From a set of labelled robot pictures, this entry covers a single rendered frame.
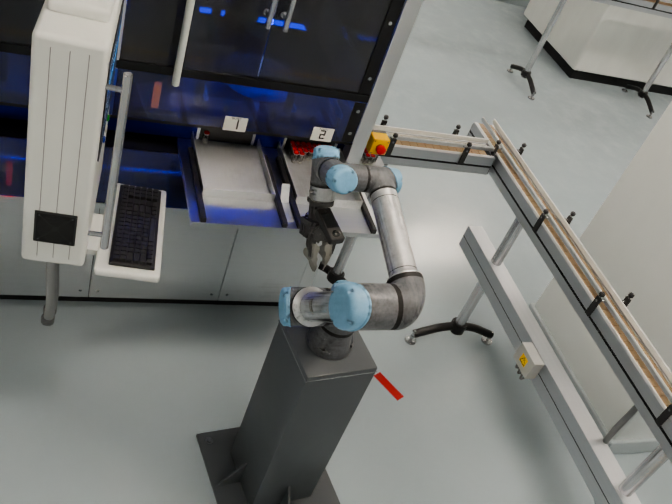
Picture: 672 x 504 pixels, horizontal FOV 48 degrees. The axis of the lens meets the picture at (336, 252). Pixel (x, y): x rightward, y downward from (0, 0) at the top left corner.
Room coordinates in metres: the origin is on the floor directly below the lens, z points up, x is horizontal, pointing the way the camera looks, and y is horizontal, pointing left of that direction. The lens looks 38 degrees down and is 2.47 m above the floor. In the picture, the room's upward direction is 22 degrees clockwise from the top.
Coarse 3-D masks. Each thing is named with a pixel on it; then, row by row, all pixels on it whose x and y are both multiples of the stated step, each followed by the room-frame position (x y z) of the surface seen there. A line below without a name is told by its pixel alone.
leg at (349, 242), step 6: (348, 240) 2.80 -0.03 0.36; (354, 240) 2.80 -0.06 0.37; (342, 246) 2.81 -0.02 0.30; (348, 246) 2.80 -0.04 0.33; (342, 252) 2.80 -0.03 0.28; (348, 252) 2.80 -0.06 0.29; (342, 258) 2.80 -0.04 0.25; (336, 264) 2.80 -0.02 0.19; (342, 264) 2.80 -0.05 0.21; (336, 270) 2.80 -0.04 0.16; (342, 270) 2.81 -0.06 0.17
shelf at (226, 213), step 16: (272, 160) 2.40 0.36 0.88; (192, 192) 2.03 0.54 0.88; (192, 208) 1.95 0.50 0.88; (208, 208) 1.98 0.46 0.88; (224, 208) 2.01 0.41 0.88; (240, 208) 2.05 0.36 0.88; (256, 208) 2.08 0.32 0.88; (272, 208) 2.12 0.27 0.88; (304, 208) 2.19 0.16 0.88; (336, 208) 2.26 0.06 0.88; (352, 208) 2.30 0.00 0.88; (368, 208) 2.34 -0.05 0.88; (192, 224) 1.88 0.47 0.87; (208, 224) 1.91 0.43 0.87; (224, 224) 1.94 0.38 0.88; (240, 224) 1.97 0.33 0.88; (256, 224) 2.00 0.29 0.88; (272, 224) 2.03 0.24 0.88; (288, 224) 2.07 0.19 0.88; (352, 224) 2.21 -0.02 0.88
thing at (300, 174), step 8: (280, 144) 2.47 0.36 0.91; (280, 152) 2.44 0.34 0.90; (288, 152) 2.49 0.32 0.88; (288, 160) 2.44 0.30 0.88; (344, 160) 2.54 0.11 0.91; (288, 168) 2.34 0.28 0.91; (296, 168) 2.41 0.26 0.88; (304, 168) 2.43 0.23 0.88; (288, 176) 2.31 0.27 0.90; (296, 176) 2.36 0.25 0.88; (304, 176) 2.38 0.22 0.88; (296, 184) 2.31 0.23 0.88; (304, 184) 2.33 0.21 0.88; (296, 192) 2.21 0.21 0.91; (304, 192) 2.28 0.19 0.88; (352, 192) 2.40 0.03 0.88; (296, 200) 2.19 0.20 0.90; (304, 200) 2.21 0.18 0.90; (336, 200) 2.27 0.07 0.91; (344, 200) 2.28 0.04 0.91; (352, 200) 2.30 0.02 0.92; (360, 200) 2.33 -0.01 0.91
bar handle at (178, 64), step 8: (192, 0) 2.14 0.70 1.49; (192, 8) 2.14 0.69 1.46; (184, 16) 2.14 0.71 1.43; (184, 24) 2.13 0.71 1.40; (184, 32) 2.13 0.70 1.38; (184, 40) 2.14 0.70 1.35; (184, 48) 2.14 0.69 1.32; (176, 56) 2.14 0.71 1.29; (176, 64) 2.13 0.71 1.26; (176, 72) 2.13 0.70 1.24; (176, 80) 2.13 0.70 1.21
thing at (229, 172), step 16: (192, 144) 2.28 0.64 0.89; (208, 144) 2.33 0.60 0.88; (224, 144) 2.38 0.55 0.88; (240, 144) 2.42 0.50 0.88; (208, 160) 2.24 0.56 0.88; (224, 160) 2.28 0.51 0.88; (240, 160) 2.32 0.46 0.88; (256, 160) 2.36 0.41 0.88; (208, 176) 2.15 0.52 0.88; (224, 176) 2.18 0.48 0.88; (240, 176) 2.22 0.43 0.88; (256, 176) 2.26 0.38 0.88; (208, 192) 2.04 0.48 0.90; (224, 192) 2.07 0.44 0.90; (240, 192) 2.09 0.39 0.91; (256, 192) 2.12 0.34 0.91; (272, 192) 2.18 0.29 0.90
